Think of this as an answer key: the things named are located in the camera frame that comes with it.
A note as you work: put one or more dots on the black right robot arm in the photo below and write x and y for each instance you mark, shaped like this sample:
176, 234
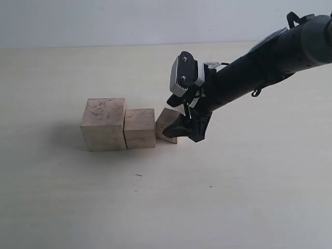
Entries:
304, 44

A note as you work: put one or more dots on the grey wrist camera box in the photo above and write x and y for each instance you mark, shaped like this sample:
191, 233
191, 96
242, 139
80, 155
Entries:
186, 72

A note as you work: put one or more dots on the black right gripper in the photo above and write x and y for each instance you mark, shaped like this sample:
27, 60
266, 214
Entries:
209, 89

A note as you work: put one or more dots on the third largest wooden cube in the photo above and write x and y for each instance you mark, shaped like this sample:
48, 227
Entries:
166, 118

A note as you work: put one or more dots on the second largest wooden cube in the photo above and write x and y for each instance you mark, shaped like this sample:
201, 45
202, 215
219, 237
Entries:
139, 128

